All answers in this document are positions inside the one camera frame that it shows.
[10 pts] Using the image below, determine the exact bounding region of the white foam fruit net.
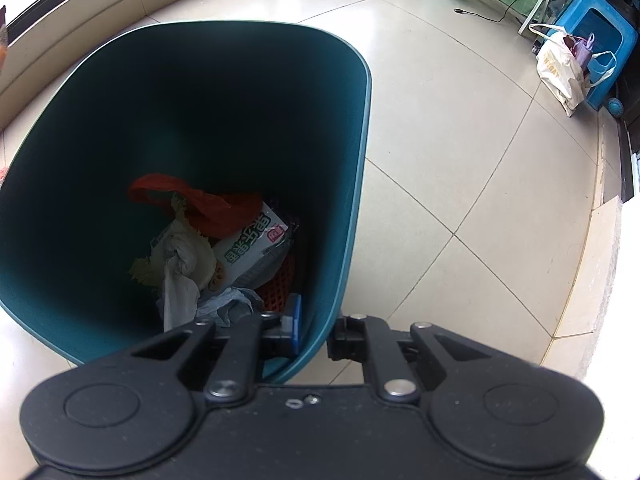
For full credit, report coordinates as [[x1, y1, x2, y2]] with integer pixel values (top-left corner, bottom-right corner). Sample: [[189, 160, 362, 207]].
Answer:
[[129, 195, 218, 333]]

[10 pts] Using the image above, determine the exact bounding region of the orange foam fruit net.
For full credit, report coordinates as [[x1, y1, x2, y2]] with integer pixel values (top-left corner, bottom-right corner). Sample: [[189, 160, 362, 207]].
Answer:
[[257, 255, 296, 313]]

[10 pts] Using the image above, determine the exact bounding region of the small purple bag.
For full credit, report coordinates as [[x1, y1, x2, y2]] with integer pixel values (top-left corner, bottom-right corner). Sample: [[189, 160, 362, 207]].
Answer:
[[562, 32, 596, 68]]

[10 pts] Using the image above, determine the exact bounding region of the grey paper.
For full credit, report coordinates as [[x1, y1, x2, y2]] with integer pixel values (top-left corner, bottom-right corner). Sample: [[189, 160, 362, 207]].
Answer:
[[195, 285, 265, 328]]

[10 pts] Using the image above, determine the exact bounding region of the light blue bag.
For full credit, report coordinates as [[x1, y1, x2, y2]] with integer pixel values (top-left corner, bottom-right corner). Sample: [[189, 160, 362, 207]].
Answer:
[[587, 50, 618, 88]]

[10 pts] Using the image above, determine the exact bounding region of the white purple snack packet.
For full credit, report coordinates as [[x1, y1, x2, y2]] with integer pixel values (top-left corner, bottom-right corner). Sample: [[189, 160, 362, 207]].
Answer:
[[210, 200, 296, 293]]

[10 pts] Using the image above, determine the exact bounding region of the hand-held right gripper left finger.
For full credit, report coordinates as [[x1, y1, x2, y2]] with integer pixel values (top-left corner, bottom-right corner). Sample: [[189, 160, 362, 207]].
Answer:
[[131, 294, 303, 405]]

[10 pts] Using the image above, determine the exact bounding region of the blue plastic stool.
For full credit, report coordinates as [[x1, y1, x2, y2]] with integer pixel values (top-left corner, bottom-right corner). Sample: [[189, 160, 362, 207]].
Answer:
[[552, 0, 638, 111]]

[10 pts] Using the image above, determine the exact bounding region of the dark teal plastic bin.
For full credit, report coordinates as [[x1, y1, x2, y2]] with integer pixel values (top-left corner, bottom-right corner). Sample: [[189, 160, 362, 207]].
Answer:
[[0, 20, 373, 383]]

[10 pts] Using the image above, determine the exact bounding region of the orange plastic bag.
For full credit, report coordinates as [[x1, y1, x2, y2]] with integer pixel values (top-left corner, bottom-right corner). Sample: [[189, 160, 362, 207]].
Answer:
[[129, 174, 263, 238]]

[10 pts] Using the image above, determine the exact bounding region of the white tote bag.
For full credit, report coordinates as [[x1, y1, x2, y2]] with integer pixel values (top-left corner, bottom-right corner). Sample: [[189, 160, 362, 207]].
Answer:
[[529, 24, 593, 118]]

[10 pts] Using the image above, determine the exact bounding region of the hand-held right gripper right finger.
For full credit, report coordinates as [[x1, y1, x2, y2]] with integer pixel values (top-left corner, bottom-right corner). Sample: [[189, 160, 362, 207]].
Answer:
[[327, 312, 495, 405]]

